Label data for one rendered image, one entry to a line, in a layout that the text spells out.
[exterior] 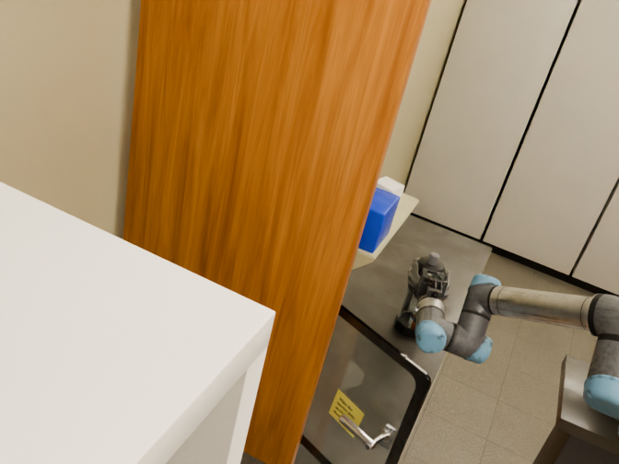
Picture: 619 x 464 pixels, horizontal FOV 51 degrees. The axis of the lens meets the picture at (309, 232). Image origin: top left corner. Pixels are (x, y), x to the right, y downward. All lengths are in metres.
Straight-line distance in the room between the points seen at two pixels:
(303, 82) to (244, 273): 0.41
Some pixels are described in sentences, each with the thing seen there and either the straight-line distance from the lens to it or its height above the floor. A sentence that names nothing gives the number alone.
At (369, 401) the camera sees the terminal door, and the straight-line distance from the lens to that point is 1.34.
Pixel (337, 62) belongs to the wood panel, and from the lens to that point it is 1.07.
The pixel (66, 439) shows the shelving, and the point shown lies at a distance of 0.23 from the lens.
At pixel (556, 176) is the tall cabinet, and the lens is 4.41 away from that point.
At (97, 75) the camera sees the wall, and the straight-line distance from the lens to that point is 1.25.
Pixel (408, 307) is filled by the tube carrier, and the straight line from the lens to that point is 1.98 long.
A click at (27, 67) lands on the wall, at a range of 1.12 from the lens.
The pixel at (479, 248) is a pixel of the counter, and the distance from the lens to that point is 2.66.
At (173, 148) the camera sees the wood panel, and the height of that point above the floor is 1.61.
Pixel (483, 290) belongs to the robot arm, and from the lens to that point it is 1.72.
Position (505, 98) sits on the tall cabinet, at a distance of 4.31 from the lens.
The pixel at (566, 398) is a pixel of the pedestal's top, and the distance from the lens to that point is 2.10.
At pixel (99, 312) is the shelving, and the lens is 0.27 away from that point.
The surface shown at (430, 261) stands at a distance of 1.93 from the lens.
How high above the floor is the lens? 2.15
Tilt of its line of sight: 30 degrees down
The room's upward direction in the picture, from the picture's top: 14 degrees clockwise
